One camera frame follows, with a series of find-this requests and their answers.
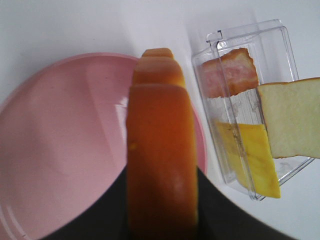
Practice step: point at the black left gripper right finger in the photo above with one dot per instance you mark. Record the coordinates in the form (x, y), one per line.
(221, 219)

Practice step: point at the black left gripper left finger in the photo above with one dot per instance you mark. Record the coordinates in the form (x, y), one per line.
(106, 219)

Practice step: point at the yellow cheese slice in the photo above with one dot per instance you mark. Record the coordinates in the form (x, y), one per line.
(246, 159)

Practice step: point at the toast bread slice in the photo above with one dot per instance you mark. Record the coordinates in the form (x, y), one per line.
(291, 112)
(161, 172)

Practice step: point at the red ham bacon slice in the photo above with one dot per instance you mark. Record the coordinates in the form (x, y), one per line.
(229, 75)

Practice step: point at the right clear plastic tray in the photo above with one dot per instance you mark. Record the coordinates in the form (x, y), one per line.
(269, 46)

